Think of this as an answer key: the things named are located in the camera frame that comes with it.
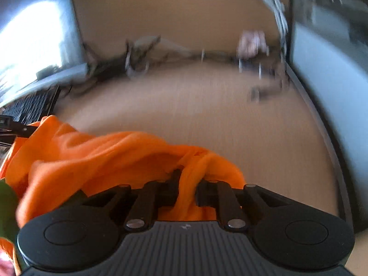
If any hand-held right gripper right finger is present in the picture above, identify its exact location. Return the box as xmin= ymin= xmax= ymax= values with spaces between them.
xmin=197 ymin=179 xmax=288 ymax=233

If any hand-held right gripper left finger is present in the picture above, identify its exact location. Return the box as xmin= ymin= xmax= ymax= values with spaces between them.
xmin=82 ymin=169 xmax=182 ymax=232

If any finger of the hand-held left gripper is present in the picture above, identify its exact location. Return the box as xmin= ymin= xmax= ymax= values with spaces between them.
xmin=0 ymin=114 xmax=36 ymax=145

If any orange garment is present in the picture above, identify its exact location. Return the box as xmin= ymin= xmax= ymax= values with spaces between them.
xmin=0 ymin=115 xmax=246 ymax=227

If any black keyboard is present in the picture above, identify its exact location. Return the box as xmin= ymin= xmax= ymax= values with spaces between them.
xmin=1 ymin=85 xmax=61 ymax=125

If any printed blanket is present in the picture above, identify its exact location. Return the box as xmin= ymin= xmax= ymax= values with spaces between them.
xmin=0 ymin=179 xmax=21 ymax=276

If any black computer monitor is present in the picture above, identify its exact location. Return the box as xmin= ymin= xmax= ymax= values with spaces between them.
xmin=0 ymin=0 xmax=87 ymax=107

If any crumpled tissue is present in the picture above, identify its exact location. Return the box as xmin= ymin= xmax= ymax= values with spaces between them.
xmin=237 ymin=30 xmax=270 ymax=59

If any laptop screen edge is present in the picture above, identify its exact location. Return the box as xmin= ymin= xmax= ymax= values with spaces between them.
xmin=287 ymin=0 xmax=368 ymax=236

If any black cable bundle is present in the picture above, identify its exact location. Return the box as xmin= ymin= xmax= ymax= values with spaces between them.
xmin=69 ymin=34 xmax=291 ymax=102

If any white cable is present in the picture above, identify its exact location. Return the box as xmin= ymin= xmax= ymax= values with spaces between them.
xmin=254 ymin=0 xmax=289 ymax=72

